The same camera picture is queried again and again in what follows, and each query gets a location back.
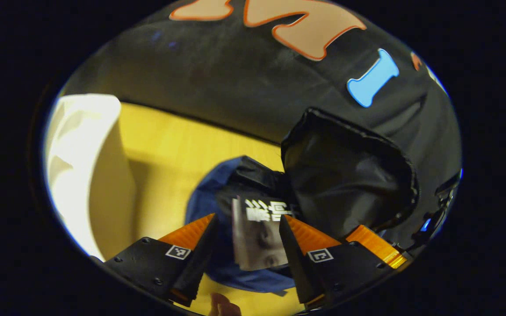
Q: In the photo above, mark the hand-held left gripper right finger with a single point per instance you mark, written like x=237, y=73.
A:
x=294, y=259

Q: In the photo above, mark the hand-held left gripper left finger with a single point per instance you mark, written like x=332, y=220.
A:
x=198, y=263

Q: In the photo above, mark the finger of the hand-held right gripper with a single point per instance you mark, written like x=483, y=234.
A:
x=380, y=248

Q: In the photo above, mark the dark cover book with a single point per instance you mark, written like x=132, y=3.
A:
x=257, y=237

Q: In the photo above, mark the blue schoolbag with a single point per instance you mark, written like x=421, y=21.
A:
x=349, y=175

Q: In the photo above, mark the white bookshelf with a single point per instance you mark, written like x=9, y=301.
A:
x=77, y=175

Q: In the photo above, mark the black backdrop cloth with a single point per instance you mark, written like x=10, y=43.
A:
x=213, y=87

